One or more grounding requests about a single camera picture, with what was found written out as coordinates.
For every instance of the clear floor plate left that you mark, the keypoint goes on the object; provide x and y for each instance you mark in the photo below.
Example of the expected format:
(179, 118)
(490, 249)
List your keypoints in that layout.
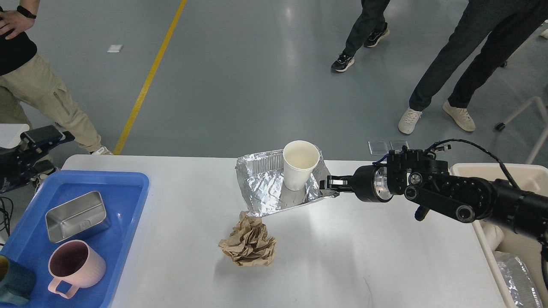
(378, 148)

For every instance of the clear floor plate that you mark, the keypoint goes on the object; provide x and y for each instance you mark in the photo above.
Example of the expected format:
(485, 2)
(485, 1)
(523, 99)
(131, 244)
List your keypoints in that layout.
(398, 145)
(378, 148)

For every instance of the person in dark trousers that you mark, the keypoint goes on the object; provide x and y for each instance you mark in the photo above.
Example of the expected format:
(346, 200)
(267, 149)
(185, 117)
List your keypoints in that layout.
(502, 26)

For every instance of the square stainless steel tray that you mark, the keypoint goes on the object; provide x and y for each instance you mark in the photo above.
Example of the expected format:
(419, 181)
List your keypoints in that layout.
(79, 218)

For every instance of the aluminium foil tray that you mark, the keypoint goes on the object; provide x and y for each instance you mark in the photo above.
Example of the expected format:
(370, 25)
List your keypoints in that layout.
(261, 181)

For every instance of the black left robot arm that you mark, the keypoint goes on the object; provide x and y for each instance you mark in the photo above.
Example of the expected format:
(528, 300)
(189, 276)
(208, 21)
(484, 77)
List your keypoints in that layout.
(21, 152)

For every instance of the teal cup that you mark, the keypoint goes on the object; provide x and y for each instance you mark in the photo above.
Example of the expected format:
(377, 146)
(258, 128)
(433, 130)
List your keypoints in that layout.
(16, 282)

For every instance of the white side table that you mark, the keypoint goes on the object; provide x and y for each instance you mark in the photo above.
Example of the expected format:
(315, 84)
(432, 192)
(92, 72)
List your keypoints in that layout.
(10, 134)

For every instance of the white cup inside bin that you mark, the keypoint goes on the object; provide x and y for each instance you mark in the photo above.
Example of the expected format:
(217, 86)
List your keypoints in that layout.
(494, 235)

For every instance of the foil tray inside bin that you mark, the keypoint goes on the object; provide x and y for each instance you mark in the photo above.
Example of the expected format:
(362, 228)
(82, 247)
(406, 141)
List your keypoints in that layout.
(518, 280)

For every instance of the blue plastic tray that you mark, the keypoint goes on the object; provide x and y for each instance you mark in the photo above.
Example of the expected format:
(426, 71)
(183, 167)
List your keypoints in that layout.
(123, 194)

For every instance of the white chair leg right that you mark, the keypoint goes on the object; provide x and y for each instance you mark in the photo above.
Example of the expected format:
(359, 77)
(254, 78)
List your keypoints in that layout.
(529, 119)

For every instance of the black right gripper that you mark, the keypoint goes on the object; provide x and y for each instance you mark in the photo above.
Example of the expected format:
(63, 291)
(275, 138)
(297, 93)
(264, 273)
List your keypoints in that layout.
(369, 183)

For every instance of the crumpled brown paper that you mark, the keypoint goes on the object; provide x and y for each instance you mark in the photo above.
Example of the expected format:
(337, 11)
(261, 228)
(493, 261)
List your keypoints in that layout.
(249, 245)

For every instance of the person in beige trousers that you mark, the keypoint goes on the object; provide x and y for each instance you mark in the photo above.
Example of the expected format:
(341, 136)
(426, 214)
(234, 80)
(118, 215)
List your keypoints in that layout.
(27, 77)

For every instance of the beige plastic bin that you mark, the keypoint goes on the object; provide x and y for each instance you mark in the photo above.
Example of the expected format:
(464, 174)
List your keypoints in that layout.
(532, 178)

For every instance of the person in black sneakers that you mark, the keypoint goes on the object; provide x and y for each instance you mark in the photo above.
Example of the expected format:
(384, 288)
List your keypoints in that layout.
(368, 30)

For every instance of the pink mug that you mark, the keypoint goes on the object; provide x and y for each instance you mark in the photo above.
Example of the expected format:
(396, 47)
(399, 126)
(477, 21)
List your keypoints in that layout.
(74, 265)

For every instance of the cream paper cup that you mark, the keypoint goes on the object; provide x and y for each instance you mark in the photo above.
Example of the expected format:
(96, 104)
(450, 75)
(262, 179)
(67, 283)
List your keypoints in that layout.
(299, 160)

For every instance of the clear floor plate right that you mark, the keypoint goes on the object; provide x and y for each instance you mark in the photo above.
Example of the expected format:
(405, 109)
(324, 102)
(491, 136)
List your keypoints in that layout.
(398, 145)

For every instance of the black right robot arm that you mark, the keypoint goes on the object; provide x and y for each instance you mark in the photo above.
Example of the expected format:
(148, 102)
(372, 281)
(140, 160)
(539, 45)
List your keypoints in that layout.
(421, 178)

